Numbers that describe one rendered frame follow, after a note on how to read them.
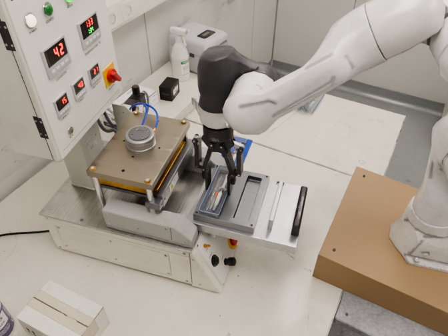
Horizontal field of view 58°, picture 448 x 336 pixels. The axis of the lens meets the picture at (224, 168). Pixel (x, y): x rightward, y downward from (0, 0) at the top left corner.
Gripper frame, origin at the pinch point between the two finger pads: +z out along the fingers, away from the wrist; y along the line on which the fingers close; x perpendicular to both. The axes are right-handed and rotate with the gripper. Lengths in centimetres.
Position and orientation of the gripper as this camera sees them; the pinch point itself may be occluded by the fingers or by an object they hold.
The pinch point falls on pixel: (219, 181)
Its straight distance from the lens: 109.7
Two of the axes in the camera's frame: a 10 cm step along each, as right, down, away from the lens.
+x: 2.9, -6.6, 7.0
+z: 0.0, 7.3, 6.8
